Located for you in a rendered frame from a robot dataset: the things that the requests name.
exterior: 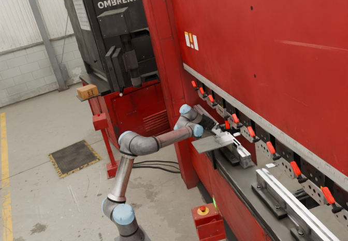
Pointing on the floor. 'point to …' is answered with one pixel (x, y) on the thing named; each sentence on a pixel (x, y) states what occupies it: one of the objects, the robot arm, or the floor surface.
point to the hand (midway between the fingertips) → (217, 135)
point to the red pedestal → (100, 123)
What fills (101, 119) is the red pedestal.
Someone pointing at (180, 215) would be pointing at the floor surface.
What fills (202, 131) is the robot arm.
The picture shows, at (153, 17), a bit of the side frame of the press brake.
